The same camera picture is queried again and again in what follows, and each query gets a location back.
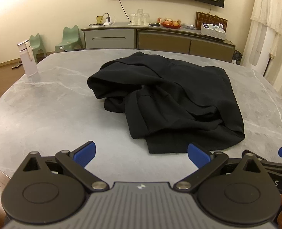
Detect wooden framed board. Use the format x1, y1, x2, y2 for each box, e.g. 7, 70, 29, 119
195, 11, 228, 29

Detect black garment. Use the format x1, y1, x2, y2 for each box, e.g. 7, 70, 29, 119
87, 51, 246, 154

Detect white insulated bottle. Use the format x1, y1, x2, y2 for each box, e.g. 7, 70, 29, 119
17, 39, 38, 77

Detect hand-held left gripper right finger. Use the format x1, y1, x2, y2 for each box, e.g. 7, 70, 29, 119
174, 144, 263, 192

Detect small green plastic chair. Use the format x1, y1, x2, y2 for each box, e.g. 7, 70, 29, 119
29, 33, 47, 64
55, 25, 83, 53

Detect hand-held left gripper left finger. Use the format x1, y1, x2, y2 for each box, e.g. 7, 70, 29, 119
22, 141, 109, 191

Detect orange fruit bowl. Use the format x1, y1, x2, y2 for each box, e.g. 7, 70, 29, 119
160, 18, 181, 29

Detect grey and brown sideboard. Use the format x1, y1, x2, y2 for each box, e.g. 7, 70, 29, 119
81, 22, 237, 64

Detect white storage basket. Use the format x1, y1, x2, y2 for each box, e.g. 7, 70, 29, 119
200, 23, 227, 41

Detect glass cups on tray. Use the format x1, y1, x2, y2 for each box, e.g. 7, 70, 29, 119
129, 9, 151, 26

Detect black cable on wall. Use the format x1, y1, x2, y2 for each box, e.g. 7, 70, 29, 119
117, 0, 130, 21

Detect black bag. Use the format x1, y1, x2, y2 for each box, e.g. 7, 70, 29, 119
231, 50, 244, 65

